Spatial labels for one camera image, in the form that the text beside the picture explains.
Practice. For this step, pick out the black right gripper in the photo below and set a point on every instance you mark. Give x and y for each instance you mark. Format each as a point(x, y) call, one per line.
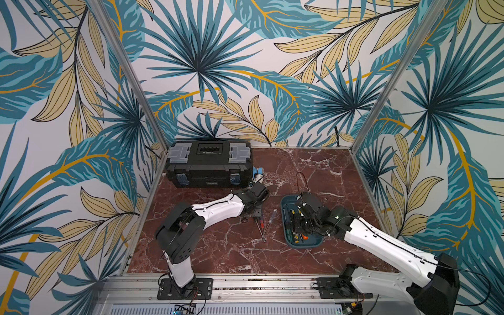
point(303, 220)

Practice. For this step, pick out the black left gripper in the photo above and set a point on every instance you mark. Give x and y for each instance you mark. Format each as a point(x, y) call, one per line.
point(259, 211)

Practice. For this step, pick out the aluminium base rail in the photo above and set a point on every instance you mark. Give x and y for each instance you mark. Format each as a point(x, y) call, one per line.
point(240, 294)

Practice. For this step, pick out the teal plastic storage tray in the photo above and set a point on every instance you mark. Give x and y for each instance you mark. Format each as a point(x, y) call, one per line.
point(296, 240)

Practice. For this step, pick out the grey clear screwdriver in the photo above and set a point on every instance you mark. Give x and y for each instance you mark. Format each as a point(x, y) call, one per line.
point(272, 217)

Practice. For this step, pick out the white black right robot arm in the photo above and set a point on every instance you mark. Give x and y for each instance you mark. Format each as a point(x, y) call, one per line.
point(429, 282)

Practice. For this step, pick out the small blue white toy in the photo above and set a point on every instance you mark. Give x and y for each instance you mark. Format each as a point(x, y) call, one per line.
point(258, 174)

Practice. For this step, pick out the blue red screwdriver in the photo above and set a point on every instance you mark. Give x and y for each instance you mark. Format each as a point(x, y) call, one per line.
point(261, 226)

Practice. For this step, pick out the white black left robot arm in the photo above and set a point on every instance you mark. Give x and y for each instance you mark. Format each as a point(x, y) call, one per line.
point(181, 230)

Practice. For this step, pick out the black plastic toolbox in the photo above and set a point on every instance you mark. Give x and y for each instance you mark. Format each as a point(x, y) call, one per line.
point(210, 163)

